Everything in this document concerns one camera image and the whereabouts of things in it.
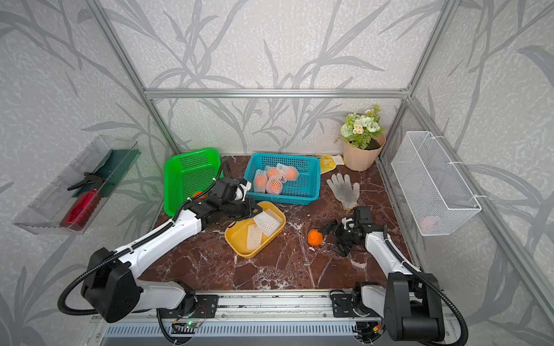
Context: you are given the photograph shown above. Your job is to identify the beige ribbed flower pot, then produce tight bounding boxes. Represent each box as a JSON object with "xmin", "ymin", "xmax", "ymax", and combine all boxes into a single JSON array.
[{"xmin": 343, "ymin": 134, "xmax": 386, "ymax": 172}]

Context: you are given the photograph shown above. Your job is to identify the grey knit work glove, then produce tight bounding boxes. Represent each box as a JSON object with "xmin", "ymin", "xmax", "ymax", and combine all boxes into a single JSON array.
[{"xmin": 326, "ymin": 173, "xmax": 360, "ymax": 210}]

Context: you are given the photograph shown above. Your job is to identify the white green artificial flowers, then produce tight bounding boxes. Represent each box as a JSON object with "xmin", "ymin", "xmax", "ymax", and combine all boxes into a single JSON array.
[{"xmin": 337, "ymin": 104, "xmax": 385, "ymax": 151}]

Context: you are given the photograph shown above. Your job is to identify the yellow plastic tray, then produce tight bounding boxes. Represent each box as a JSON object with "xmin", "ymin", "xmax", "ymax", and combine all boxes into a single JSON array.
[{"xmin": 225, "ymin": 201, "xmax": 286, "ymax": 259}]

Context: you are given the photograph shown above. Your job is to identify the green plastic basket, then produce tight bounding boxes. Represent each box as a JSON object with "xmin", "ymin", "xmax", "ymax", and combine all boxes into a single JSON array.
[{"xmin": 164, "ymin": 148, "xmax": 221, "ymax": 216}]

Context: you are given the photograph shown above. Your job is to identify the teal plastic basket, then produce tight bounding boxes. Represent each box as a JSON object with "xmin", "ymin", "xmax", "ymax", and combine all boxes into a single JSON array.
[{"xmin": 245, "ymin": 153, "xmax": 321, "ymax": 206}]

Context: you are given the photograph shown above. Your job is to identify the white wire mesh basket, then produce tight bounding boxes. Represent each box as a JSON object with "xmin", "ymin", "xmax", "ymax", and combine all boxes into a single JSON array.
[{"xmin": 391, "ymin": 131, "xmax": 482, "ymax": 236}]

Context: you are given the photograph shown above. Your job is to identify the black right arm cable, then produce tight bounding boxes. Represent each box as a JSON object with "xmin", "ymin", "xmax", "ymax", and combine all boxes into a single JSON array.
[{"xmin": 380, "ymin": 224, "xmax": 470, "ymax": 346}]

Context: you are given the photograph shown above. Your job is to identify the dark green trowel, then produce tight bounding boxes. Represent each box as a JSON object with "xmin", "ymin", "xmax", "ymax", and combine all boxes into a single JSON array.
[{"xmin": 94, "ymin": 149, "xmax": 140, "ymax": 198}]

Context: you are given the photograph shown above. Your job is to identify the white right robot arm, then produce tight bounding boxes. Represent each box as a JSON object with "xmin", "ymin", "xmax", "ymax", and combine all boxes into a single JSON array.
[{"xmin": 320, "ymin": 206, "xmax": 446, "ymax": 342}]

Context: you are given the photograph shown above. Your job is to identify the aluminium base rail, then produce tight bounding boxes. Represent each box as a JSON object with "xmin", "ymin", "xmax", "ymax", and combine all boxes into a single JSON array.
[{"xmin": 81, "ymin": 286, "xmax": 393, "ymax": 345}]

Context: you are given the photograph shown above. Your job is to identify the clear plastic wall shelf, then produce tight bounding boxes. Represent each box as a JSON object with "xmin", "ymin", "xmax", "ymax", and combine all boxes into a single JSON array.
[{"xmin": 14, "ymin": 136, "xmax": 140, "ymax": 235}]

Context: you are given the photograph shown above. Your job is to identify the netted orange large left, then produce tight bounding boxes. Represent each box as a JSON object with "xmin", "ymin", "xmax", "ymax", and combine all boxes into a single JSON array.
[{"xmin": 253, "ymin": 170, "xmax": 268, "ymax": 193}]

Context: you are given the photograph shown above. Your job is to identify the yellow dotted work glove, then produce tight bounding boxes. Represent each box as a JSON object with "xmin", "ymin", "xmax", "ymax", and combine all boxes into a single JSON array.
[{"xmin": 315, "ymin": 154, "xmax": 345, "ymax": 174}]

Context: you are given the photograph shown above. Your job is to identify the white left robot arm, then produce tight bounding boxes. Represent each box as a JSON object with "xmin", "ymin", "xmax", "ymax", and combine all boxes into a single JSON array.
[{"xmin": 81, "ymin": 177, "xmax": 262, "ymax": 323}]

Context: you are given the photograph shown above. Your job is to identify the pink object in wire basket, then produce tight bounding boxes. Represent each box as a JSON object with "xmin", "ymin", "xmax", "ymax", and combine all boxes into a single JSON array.
[{"xmin": 419, "ymin": 216, "xmax": 441, "ymax": 234}]

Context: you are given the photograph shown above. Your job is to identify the white foam net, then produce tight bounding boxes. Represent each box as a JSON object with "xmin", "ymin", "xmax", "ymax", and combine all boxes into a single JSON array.
[
  {"xmin": 265, "ymin": 209, "xmax": 283, "ymax": 224},
  {"xmin": 253, "ymin": 211, "xmax": 281, "ymax": 237},
  {"xmin": 246, "ymin": 223, "xmax": 263, "ymax": 250}
]

